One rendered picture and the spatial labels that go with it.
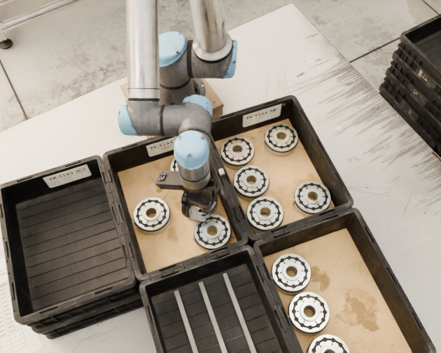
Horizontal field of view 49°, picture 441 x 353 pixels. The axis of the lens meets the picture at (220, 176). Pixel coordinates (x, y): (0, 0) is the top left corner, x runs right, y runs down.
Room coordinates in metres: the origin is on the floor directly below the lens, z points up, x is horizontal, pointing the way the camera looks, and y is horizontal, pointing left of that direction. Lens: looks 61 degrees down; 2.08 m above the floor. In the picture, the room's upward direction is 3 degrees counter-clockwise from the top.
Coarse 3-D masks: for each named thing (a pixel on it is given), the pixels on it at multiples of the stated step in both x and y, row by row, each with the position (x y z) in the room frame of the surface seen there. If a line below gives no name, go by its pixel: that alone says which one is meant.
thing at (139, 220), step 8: (144, 200) 0.61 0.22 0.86; (152, 200) 0.61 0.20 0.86; (160, 200) 0.61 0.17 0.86; (136, 208) 0.59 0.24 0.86; (144, 208) 0.59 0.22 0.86; (160, 208) 0.58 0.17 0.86; (168, 208) 0.58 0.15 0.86; (136, 216) 0.56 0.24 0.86; (160, 216) 0.56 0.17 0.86; (168, 216) 0.56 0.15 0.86; (136, 224) 0.54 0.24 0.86; (144, 224) 0.54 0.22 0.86; (152, 224) 0.54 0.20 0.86; (160, 224) 0.54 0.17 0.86
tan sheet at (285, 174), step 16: (256, 144) 0.80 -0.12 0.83; (256, 160) 0.74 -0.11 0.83; (272, 160) 0.74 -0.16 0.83; (288, 160) 0.74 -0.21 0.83; (304, 160) 0.73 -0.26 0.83; (272, 176) 0.68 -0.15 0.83; (288, 176) 0.68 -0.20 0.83; (304, 176) 0.68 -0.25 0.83; (272, 192) 0.63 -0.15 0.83; (288, 192) 0.63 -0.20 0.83; (288, 208) 0.58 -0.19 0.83
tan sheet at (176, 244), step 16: (160, 160) 0.76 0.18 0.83; (128, 176) 0.71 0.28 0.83; (144, 176) 0.71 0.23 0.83; (128, 192) 0.66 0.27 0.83; (144, 192) 0.65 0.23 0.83; (160, 192) 0.65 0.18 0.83; (176, 192) 0.65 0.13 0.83; (128, 208) 0.60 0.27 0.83; (176, 208) 0.60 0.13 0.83; (176, 224) 0.55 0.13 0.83; (192, 224) 0.54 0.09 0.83; (144, 240) 0.50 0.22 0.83; (160, 240) 0.50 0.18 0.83; (176, 240) 0.50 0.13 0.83; (192, 240) 0.49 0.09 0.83; (144, 256) 0.45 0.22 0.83; (160, 256) 0.45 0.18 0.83; (176, 256) 0.45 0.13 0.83; (192, 256) 0.45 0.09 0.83
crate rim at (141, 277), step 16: (128, 144) 0.76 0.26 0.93; (144, 144) 0.76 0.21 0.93; (112, 176) 0.65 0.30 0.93; (112, 192) 0.61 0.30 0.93; (224, 192) 0.59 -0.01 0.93; (240, 224) 0.49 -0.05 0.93; (128, 240) 0.46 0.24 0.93; (240, 240) 0.45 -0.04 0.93; (208, 256) 0.41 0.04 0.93; (160, 272) 0.38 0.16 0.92
